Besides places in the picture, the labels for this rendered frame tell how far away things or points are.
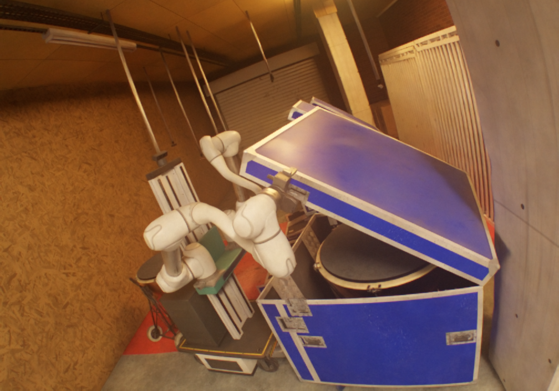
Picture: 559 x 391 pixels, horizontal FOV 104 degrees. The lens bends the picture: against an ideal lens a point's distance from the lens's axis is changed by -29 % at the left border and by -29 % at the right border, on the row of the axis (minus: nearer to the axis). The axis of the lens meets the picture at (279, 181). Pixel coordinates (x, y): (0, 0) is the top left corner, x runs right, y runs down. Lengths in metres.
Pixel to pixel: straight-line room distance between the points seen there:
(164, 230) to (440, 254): 1.15
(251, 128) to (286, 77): 1.74
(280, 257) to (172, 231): 0.58
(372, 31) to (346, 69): 3.82
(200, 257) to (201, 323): 0.70
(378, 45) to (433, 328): 8.19
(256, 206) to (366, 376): 1.39
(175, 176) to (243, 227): 1.41
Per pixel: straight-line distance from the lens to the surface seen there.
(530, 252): 1.37
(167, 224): 1.39
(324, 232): 2.55
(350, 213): 1.22
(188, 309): 2.42
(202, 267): 1.99
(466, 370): 1.91
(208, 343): 2.65
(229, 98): 8.84
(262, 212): 0.93
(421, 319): 1.54
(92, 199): 4.09
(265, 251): 0.98
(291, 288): 2.01
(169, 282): 1.91
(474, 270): 1.35
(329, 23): 5.50
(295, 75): 8.61
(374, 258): 1.68
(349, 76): 5.43
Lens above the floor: 1.92
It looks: 15 degrees down
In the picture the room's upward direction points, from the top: 21 degrees counter-clockwise
